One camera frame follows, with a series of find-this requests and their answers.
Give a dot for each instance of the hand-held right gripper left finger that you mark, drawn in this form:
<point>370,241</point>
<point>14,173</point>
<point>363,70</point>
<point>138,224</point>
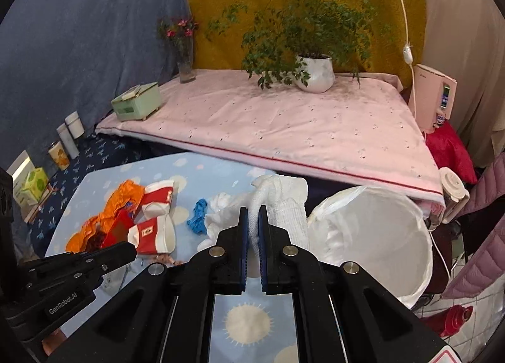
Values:
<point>244,231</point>

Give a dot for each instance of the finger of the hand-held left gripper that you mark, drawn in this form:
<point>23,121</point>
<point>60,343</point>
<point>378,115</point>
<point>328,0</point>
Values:
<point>110,258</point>

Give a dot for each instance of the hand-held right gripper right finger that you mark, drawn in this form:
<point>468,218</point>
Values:
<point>262,231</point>

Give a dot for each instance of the white knit cloth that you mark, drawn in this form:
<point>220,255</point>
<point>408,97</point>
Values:
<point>282,201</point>

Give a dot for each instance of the blue measuring tape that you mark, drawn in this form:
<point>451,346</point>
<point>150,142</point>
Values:
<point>198,216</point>

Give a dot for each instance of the red and white carton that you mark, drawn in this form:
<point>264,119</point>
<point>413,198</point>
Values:
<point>158,197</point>
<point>154,235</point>

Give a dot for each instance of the orange foil wrapper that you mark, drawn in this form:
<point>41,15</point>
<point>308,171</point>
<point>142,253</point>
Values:
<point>118,199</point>

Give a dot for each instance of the white bin with plastic bag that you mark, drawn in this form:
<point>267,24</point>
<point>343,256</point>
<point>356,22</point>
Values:
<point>371,237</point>

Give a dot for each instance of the red paper packet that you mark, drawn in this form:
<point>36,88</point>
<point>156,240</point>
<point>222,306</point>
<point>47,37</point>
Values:
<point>118,229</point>

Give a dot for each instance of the crumpled white tissue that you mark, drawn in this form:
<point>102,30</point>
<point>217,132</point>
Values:
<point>221,202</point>

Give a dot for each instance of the light blue dotted tablecloth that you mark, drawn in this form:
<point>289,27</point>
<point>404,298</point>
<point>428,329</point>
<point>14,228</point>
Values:
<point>221,177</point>

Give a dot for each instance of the navy printed blanket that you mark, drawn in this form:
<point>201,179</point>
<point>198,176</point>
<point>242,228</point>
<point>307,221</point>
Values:
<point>90,158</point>

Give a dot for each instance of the green tissue box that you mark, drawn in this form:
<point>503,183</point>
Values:
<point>33,185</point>

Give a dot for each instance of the pink blanket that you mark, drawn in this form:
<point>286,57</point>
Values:
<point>284,126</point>

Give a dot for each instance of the yellow printed can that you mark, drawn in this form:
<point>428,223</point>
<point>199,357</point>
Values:
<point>59,156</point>

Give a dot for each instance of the grey-white bottle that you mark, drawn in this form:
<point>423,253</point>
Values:
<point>68,142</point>

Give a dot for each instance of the white canister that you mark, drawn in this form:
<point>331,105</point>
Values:
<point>74,124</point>

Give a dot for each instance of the pale green box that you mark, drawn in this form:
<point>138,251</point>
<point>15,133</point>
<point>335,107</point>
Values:
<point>136,103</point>

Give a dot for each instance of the glass vase with pink flowers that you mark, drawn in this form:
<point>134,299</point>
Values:
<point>184,55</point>

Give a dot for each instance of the white electric kettle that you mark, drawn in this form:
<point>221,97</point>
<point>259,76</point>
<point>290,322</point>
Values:
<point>451,189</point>

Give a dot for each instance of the red cloth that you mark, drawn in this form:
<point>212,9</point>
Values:
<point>449,150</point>

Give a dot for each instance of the green plant in white pot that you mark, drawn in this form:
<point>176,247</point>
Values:
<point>311,32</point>

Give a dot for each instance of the red thermos flask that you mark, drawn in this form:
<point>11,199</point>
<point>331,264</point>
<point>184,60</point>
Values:
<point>449,319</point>

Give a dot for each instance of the pink water dispenser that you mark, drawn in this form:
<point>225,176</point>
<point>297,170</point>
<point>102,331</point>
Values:
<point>428,95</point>

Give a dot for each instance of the grey-blue hanging cloth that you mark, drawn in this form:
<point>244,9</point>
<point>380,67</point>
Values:
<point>79,43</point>

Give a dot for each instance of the pink down jacket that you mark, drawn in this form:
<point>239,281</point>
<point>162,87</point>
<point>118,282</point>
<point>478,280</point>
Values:
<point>485,229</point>

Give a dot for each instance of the beige curtain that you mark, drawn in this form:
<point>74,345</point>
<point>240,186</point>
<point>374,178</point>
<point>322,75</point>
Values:
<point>461,12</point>

